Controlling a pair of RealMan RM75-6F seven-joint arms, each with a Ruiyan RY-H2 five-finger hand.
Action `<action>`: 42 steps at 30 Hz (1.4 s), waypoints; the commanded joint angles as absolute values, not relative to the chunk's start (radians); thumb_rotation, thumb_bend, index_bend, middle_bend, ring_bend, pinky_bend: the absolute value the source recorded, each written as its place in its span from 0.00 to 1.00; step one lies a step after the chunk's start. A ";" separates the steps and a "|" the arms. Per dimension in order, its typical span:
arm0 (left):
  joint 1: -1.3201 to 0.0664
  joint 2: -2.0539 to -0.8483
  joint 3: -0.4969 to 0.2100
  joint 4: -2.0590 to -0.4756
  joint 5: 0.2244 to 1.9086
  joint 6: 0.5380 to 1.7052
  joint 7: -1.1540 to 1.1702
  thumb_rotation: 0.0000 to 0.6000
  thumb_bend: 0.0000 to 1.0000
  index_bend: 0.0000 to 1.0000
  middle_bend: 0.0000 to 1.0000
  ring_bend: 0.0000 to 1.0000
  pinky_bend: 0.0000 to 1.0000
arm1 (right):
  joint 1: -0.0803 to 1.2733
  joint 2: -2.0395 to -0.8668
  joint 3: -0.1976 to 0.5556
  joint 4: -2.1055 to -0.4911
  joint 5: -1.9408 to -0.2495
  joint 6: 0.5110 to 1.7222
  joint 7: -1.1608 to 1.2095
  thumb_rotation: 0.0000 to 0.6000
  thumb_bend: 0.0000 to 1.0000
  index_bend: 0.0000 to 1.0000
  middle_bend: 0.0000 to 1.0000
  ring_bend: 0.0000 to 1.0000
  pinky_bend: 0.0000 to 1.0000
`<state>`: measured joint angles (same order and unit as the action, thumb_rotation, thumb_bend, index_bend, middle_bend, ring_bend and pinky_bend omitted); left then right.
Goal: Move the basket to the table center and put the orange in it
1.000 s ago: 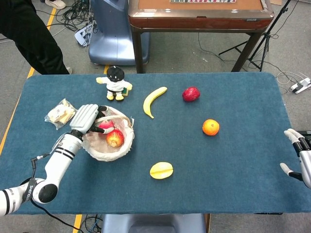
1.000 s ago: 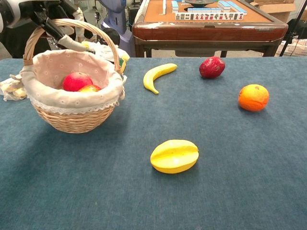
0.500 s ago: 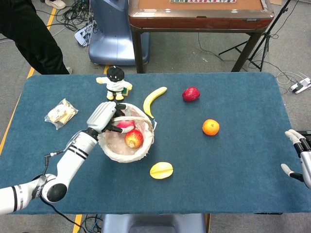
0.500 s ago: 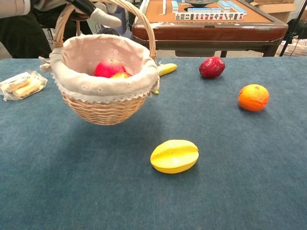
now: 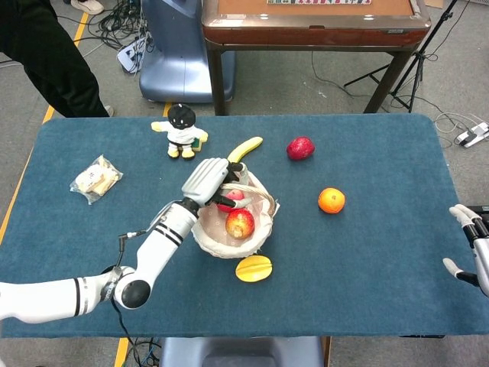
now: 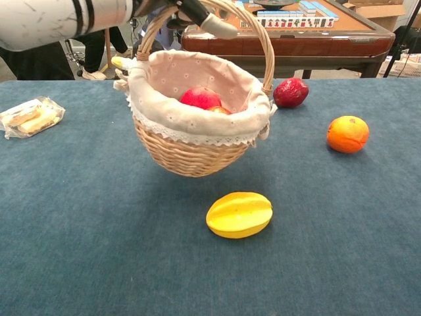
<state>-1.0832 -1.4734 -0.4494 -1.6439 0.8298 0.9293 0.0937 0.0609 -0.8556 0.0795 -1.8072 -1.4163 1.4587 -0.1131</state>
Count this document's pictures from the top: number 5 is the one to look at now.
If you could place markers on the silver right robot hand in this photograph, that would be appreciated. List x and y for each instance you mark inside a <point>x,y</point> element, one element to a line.
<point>482,252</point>

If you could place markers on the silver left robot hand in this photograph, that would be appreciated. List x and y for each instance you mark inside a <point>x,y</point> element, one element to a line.
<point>204,179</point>

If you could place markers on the white cloth-lined wicker basket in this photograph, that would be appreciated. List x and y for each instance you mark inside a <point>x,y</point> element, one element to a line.
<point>229,248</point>

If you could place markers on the orange fruit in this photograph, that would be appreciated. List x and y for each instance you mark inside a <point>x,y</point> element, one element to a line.
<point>331,200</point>

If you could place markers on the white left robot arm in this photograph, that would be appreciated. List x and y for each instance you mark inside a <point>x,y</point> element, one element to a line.
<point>164,237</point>

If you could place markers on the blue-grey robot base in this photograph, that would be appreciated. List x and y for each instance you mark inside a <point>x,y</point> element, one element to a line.
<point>175,57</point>

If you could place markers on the pink peach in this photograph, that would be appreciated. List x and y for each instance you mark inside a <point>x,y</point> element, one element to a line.
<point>237,195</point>

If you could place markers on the black box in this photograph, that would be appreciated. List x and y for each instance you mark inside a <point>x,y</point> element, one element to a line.
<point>479,209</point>

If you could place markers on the black-headed plush doll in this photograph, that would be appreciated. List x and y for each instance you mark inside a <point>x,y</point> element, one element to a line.
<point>182,135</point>

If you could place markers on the yellow banana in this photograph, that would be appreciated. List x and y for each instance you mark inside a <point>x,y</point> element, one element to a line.
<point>248,147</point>

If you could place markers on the bright red apple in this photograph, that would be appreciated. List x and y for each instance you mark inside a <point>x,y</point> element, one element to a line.
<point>240,223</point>

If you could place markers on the dark red apple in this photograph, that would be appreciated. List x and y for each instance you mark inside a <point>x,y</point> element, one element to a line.
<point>300,148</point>

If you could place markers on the yellow starfruit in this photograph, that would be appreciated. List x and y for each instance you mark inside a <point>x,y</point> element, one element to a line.
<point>254,269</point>

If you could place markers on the clear bag of snacks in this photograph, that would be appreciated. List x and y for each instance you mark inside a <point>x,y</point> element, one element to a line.
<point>95,179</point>

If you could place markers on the grey shoe tip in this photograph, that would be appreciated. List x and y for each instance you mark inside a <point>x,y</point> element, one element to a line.
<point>109,111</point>

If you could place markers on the blue table cloth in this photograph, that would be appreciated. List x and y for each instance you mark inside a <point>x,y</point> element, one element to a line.
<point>363,275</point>

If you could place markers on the white power strip with plugs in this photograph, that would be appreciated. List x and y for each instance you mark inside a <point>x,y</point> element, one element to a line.
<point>130,55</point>

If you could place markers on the blue-grey robot torso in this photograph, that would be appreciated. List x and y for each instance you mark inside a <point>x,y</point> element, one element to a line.
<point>240,351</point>

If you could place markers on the brown mahjong table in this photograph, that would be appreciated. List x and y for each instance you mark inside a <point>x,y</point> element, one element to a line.
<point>313,34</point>

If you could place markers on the person's black trouser leg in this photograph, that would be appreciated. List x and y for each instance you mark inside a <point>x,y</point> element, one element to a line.
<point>46,57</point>

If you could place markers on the black tripod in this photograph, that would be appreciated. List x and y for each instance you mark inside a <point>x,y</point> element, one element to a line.
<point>420,57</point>

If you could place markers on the white shoe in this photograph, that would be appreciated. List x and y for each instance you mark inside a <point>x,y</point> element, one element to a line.
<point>87,5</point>

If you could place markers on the row of mahjong tiles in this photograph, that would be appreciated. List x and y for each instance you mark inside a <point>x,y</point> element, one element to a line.
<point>319,2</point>

